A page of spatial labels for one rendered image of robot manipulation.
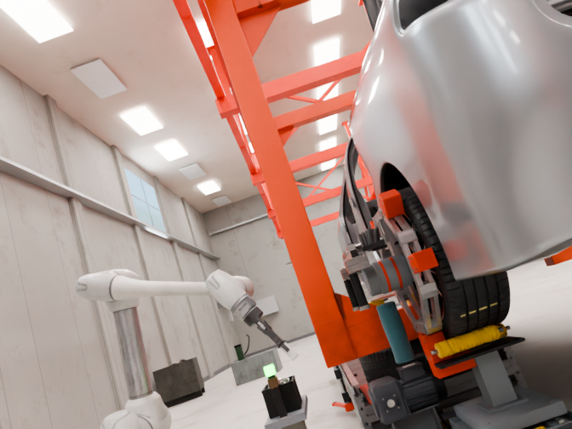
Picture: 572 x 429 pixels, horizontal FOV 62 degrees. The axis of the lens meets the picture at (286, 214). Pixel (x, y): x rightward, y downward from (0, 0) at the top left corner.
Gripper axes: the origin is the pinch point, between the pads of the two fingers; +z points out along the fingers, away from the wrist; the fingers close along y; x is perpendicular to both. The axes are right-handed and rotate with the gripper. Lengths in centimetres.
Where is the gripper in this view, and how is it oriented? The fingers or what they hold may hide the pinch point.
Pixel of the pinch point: (288, 351)
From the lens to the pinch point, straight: 183.2
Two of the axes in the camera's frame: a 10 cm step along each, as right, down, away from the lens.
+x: 6.8, -7.2, 1.5
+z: 7.3, 6.4, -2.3
